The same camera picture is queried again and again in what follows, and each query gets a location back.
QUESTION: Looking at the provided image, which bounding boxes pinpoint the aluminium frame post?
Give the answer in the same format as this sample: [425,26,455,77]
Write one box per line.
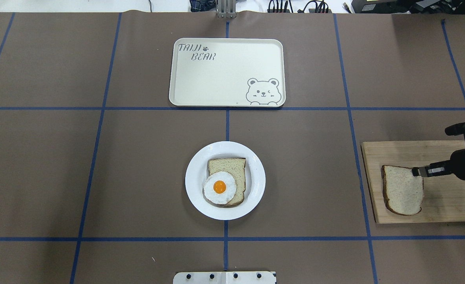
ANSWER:
[215,0,237,19]

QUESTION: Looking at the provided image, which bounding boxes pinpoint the white round plate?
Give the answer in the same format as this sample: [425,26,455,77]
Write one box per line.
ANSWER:
[184,141,266,220]

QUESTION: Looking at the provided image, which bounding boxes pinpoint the bread slice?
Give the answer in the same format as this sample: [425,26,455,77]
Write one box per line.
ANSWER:
[381,165,424,216]
[208,157,246,207]

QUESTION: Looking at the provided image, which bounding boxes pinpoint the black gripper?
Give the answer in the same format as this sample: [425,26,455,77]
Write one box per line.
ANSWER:
[411,149,465,180]

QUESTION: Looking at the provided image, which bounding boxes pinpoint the black laptop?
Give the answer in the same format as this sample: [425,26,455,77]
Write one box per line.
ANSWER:
[351,0,465,15]

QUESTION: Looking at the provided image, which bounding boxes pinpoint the bread slice on plate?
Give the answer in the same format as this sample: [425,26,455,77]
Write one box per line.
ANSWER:
[208,157,246,207]

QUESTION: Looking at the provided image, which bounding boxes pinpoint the fried egg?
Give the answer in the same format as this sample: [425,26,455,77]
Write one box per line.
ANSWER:
[203,171,237,205]

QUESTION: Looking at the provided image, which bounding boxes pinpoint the wooden cutting board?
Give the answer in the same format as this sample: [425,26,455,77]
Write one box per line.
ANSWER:
[361,140,465,224]

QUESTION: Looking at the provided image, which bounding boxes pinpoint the cream bear serving tray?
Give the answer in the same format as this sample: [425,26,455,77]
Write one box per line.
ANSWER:
[168,38,286,108]

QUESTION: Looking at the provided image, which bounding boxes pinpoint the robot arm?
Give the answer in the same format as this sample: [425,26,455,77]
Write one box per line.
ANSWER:
[411,149,465,180]

